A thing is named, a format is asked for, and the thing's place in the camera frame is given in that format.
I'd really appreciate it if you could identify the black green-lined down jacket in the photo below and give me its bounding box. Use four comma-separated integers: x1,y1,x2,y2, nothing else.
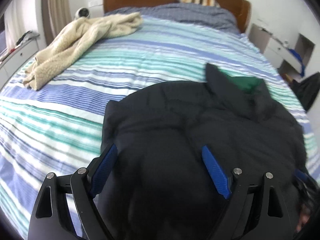
98,64,306,239

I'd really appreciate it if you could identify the striped blue green bedspread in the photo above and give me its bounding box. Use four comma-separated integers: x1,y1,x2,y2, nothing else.
1,16,319,239

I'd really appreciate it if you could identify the black bag on floor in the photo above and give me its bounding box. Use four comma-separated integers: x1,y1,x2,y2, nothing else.
290,72,320,112

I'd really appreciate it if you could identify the white bedside cabinet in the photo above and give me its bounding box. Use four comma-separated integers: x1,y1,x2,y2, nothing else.
248,24,315,78

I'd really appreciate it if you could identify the white long dresser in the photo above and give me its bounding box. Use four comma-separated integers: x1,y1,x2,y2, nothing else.
1,31,40,89

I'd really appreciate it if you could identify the cream fleece garment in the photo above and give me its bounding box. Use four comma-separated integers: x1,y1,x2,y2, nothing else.
23,12,143,90

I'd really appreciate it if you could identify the grey blue checked pillow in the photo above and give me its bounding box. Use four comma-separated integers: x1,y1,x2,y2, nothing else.
104,3,240,34

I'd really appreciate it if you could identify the beige curtain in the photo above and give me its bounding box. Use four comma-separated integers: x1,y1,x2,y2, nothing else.
41,0,72,45

